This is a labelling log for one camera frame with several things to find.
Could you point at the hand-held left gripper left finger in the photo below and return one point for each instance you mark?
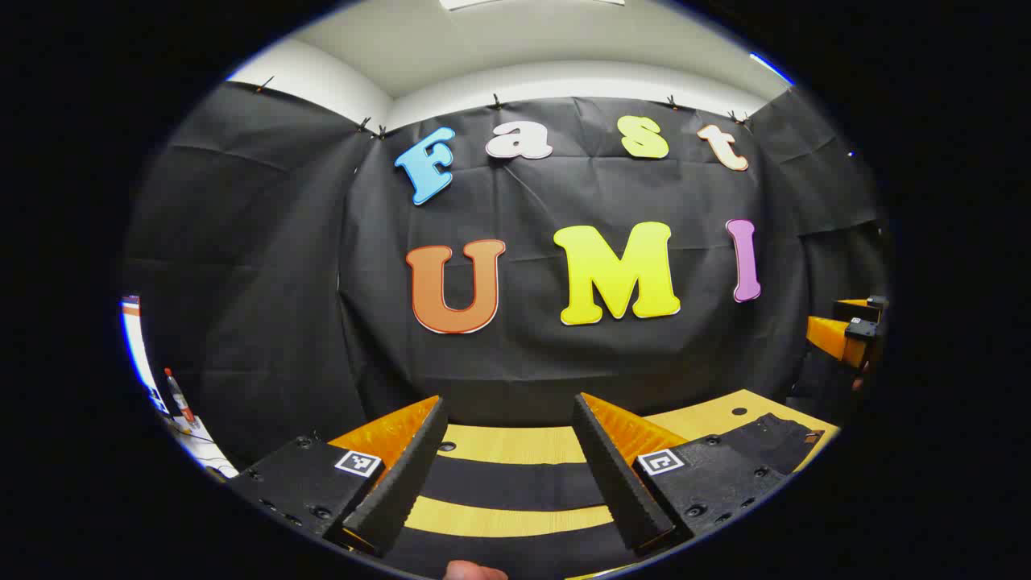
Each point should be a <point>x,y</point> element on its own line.
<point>403,491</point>

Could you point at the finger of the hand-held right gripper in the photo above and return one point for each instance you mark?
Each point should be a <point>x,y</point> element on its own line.
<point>862,310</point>
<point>830,338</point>

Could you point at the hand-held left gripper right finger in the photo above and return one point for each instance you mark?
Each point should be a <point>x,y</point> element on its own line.
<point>616,483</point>

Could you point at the dark grey jeans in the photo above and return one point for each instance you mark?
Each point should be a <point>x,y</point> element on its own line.
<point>515,483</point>

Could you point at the black backdrop cloth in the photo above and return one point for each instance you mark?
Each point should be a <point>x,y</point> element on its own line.
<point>523,358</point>

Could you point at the white side table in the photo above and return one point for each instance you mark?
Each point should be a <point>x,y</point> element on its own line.
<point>205,447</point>

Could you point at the red capped bottle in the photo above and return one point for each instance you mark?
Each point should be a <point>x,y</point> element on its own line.
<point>179,399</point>

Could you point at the white display board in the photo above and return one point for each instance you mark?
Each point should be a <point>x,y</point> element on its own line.
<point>137,338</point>

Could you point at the row of black cloth clips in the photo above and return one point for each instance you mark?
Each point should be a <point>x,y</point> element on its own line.
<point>497,102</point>

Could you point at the ceiling light panel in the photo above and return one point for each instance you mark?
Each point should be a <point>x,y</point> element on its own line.
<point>483,3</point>

